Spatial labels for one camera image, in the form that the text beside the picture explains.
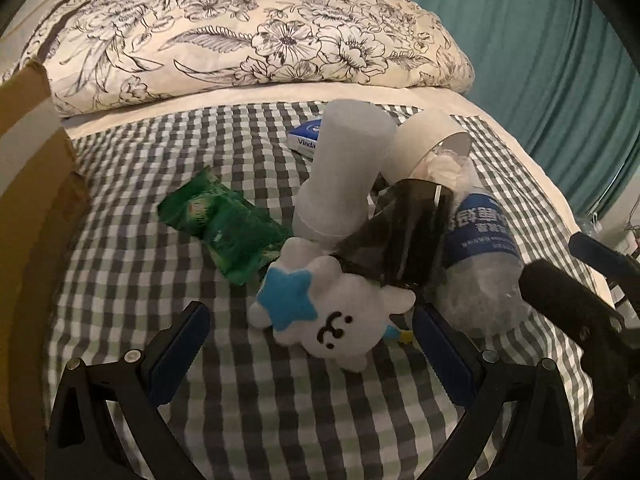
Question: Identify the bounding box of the blue tissue pack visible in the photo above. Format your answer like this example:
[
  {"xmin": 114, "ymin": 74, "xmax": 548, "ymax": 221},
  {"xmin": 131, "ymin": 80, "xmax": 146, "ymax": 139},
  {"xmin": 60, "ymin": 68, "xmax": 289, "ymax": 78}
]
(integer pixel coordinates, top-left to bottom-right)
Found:
[{"xmin": 287, "ymin": 119, "xmax": 326, "ymax": 157}]

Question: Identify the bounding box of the dark translucent plastic cup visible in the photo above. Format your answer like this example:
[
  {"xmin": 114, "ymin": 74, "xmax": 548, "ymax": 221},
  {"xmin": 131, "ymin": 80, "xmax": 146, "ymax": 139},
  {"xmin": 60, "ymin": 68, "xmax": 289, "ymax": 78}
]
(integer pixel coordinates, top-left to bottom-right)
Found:
[{"xmin": 335, "ymin": 177, "xmax": 453, "ymax": 291}]

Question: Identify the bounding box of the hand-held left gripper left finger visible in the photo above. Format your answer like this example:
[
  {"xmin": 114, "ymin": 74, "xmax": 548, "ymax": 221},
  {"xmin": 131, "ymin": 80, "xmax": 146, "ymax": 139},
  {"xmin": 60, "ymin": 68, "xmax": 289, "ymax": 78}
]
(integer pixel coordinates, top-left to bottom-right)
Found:
[{"xmin": 45, "ymin": 301, "xmax": 212, "ymax": 480}]

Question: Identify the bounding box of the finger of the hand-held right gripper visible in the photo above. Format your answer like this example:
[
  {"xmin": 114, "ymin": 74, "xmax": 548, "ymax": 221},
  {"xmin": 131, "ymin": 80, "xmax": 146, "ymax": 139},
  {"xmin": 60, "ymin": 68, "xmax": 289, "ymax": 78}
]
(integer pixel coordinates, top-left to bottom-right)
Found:
[
  {"xmin": 568, "ymin": 232, "xmax": 640, "ymax": 281},
  {"xmin": 519, "ymin": 259, "xmax": 627, "ymax": 350}
]

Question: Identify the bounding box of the green snack packet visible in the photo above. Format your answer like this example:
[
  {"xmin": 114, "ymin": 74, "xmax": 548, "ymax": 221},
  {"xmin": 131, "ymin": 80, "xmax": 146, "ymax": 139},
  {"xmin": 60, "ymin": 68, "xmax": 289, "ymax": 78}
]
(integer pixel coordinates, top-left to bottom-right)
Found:
[{"xmin": 157, "ymin": 167, "xmax": 293, "ymax": 286}]

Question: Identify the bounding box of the clear bottle with blue label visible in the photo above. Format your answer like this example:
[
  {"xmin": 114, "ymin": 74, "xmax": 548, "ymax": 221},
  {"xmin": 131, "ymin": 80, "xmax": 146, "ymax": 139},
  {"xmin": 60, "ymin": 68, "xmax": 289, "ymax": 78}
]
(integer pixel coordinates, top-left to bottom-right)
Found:
[{"xmin": 422, "ymin": 160, "xmax": 533, "ymax": 338}]

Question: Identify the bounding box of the cardboard box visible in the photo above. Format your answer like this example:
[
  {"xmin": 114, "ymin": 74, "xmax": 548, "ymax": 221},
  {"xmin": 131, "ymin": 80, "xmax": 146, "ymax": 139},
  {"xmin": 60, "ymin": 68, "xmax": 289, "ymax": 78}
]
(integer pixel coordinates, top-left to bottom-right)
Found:
[{"xmin": 0, "ymin": 60, "xmax": 91, "ymax": 461}]

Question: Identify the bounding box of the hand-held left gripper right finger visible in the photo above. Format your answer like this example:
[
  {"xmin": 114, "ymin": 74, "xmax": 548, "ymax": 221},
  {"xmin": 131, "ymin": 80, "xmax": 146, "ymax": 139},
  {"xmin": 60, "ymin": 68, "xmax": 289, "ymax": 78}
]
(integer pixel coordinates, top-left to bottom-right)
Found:
[{"xmin": 411, "ymin": 305, "xmax": 578, "ymax": 480}]

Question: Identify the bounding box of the frosted white cup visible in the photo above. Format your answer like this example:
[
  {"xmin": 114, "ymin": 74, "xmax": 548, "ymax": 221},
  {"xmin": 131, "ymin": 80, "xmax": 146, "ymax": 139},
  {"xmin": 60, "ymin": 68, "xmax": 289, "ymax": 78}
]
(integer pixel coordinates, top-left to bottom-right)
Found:
[{"xmin": 292, "ymin": 100, "xmax": 397, "ymax": 241}]

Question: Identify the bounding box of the checkered blanket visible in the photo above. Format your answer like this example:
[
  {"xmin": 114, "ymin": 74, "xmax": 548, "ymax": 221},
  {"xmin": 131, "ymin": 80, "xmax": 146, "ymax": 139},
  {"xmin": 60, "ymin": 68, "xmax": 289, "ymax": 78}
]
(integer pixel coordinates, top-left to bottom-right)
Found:
[{"xmin": 47, "ymin": 100, "xmax": 611, "ymax": 480}]

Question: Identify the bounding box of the white plush toy blue star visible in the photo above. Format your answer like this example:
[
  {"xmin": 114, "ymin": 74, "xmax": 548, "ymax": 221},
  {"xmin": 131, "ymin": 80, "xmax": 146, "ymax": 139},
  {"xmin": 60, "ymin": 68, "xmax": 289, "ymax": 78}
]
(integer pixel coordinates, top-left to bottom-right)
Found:
[{"xmin": 249, "ymin": 237, "xmax": 417, "ymax": 372}]

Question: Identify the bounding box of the white tape roll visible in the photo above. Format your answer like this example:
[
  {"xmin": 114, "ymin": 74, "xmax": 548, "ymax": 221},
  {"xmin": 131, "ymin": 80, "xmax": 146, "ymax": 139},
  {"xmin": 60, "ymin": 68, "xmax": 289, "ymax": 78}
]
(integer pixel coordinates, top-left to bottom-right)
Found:
[{"xmin": 385, "ymin": 110, "xmax": 473, "ymax": 196}]

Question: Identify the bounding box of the floral duvet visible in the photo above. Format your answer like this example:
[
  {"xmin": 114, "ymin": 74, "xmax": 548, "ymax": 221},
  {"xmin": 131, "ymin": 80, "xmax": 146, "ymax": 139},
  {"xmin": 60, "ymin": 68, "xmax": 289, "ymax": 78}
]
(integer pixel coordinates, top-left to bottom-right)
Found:
[{"xmin": 30, "ymin": 0, "xmax": 476, "ymax": 118}]

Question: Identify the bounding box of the teal curtain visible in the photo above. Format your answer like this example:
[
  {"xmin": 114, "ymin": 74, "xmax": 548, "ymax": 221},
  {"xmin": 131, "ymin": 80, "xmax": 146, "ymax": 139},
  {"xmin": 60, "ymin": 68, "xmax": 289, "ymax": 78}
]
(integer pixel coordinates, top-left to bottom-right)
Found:
[{"xmin": 382, "ymin": 0, "xmax": 640, "ymax": 221}]

